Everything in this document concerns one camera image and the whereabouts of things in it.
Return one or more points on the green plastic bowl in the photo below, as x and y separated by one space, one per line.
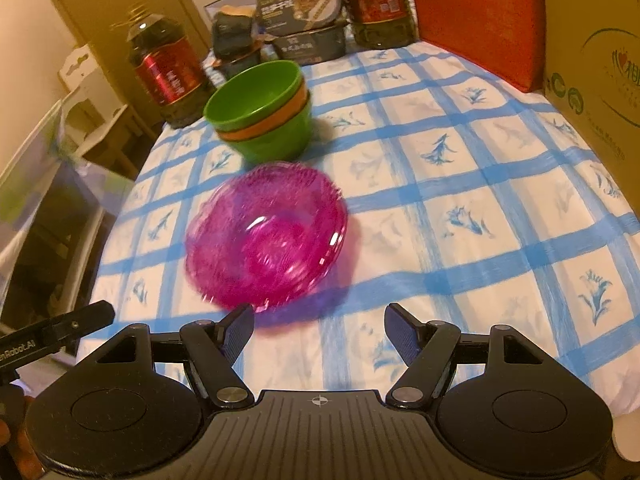
275 144
250 95

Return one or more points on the red insulated bag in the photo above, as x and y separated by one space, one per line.
475 20

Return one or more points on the black instant meal box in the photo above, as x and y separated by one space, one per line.
310 46

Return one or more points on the white chair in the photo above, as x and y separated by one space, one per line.
85 110

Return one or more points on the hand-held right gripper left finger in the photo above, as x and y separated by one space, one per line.
237 331

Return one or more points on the dark packaged bag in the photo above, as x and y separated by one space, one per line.
235 35

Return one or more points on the oil bottle with red label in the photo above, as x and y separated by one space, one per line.
375 5
165 75

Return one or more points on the orange plastic bowl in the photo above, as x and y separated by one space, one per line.
281 120

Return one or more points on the pink transparent patterned plate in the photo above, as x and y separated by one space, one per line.
343 234
260 240

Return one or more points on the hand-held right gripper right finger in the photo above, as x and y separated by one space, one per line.
402 334

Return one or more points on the cardboard box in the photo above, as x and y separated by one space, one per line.
600 60

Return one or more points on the blue checked tablecloth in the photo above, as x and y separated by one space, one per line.
450 170

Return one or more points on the round instant meal bowl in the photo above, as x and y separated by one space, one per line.
300 5

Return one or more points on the translucent plastic storage box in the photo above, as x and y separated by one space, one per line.
50 185

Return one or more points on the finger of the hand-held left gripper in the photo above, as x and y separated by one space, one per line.
85 320

